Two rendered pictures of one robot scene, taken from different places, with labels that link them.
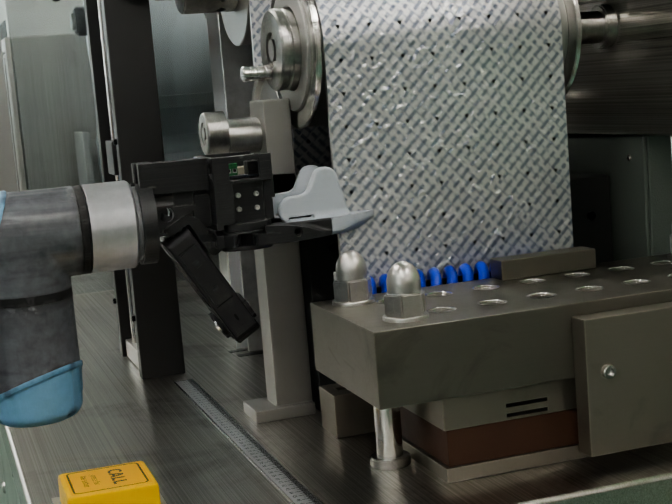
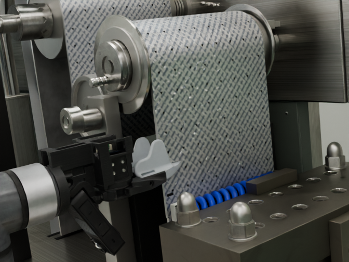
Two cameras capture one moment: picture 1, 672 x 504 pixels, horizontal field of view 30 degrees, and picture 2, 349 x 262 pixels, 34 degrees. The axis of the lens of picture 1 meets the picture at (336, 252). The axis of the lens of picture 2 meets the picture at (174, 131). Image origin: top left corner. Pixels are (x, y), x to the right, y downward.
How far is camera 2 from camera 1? 0.43 m
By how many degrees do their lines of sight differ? 19
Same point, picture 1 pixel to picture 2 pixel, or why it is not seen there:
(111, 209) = (39, 186)
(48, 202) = not seen: outside the picture
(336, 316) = (191, 237)
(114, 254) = (42, 215)
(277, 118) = (111, 108)
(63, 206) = (6, 188)
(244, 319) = (117, 240)
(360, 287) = (195, 214)
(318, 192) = (155, 156)
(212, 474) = not seen: outside the picture
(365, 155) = (174, 129)
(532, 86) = (252, 79)
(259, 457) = not seen: outside the picture
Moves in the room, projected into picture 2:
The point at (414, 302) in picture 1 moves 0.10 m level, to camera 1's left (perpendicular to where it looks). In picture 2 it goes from (251, 227) to (175, 246)
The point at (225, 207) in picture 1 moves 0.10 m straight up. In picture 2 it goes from (108, 174) to (97, 97)
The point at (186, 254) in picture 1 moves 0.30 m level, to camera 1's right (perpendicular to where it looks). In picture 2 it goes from (82, 206) to (283, 164)
